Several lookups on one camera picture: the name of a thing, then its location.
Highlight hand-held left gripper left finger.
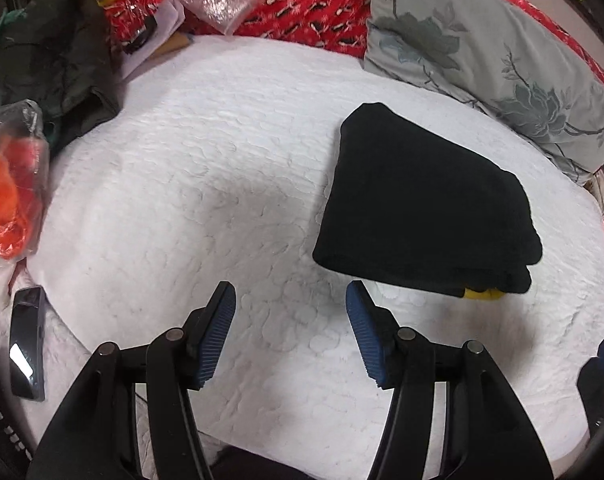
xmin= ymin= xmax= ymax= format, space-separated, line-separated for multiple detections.
xmin=24 ymin=281 xmax=237 ymax=480

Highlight dark cloth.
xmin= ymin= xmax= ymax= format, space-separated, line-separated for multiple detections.
xmin=209 ymin=447 xmax=315 ymax=480

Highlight plastic bag with orange item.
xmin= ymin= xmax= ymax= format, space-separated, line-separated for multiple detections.
xmin=0 ymin=100 xmax=52 ymax=321

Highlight grey floral pillow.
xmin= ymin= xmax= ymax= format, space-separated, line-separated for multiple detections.
xmin=363 ymin=0 xmax=604 ymax=186

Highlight black pants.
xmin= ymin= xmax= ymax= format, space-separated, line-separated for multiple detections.
xmin=312 ymin=102 xmax=544 ymax=302

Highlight white quilted bedspread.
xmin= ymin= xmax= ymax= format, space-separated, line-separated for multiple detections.
xmin=12 ymin=35 xmax=604 ymax=480

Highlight small black device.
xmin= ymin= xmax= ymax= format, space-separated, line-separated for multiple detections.
xmin=122 ymin=17 xmax=158 ymax=56

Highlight dark green jacket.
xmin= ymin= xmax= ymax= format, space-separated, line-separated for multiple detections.
xmin=0 ymin=0 xmax=120 ymax=153

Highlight red patterned bed sheet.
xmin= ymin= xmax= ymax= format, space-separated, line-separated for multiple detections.
xmin=104 ymin=0 xmax=604 ymax=103

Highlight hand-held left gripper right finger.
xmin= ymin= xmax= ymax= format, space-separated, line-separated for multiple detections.
xmin=345 ymin=280 xmax=555 ymax=480

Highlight black smartphone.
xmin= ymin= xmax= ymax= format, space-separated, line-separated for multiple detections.
xmin=9 ymin=285 xmax=48 ymax=402

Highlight white paper sheet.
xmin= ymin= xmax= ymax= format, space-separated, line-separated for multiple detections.
xmin=114 ymin=0 xmax=188 ymax=81

